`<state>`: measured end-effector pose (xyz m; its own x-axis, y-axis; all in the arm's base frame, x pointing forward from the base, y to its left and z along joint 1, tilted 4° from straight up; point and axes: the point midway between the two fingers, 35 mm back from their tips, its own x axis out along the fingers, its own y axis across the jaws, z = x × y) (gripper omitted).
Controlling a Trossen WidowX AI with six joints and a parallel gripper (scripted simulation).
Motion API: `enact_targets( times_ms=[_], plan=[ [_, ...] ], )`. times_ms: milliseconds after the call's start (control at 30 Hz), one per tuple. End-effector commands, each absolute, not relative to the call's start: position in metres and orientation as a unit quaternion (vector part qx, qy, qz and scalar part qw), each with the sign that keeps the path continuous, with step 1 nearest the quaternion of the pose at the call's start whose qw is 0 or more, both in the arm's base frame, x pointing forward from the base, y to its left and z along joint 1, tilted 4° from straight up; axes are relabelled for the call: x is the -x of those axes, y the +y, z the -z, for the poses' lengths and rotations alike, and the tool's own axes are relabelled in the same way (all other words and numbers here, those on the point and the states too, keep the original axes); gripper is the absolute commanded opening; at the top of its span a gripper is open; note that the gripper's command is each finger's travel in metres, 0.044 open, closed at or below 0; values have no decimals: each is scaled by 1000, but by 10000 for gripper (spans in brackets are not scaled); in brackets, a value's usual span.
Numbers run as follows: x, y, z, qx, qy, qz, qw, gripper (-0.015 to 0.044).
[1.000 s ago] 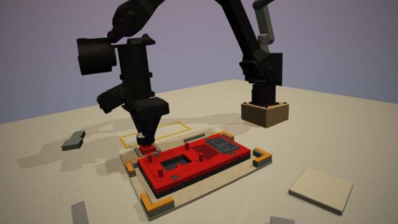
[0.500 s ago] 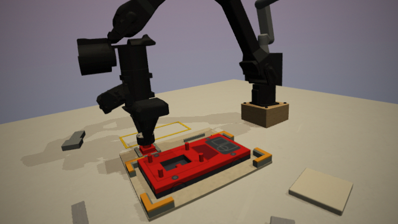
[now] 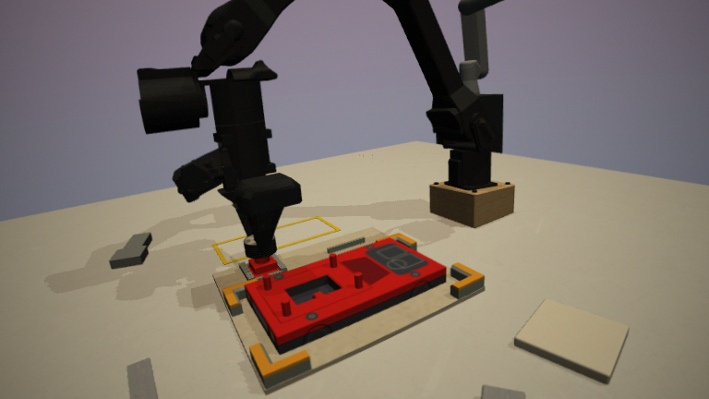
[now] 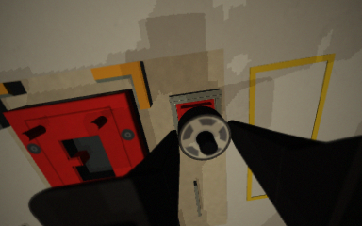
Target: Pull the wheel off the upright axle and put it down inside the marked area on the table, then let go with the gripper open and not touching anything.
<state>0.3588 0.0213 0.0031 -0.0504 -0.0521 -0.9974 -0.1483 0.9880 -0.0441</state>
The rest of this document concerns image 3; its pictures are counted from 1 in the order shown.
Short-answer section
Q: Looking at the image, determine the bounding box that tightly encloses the red rectangular base plate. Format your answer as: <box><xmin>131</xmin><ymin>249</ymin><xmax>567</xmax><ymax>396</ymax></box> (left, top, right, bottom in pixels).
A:
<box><xmin>244</xmin><ymin>238</ymin><xmax>447</xmax><ymax>355</ymax></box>

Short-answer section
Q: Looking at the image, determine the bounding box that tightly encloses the yellow rectangular outline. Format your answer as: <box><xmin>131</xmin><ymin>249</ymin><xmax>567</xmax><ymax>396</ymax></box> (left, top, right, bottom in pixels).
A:
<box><xmin>212</xmin><ymin>216</ymin><xmax>341</xmax><ymax>265</ymax></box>

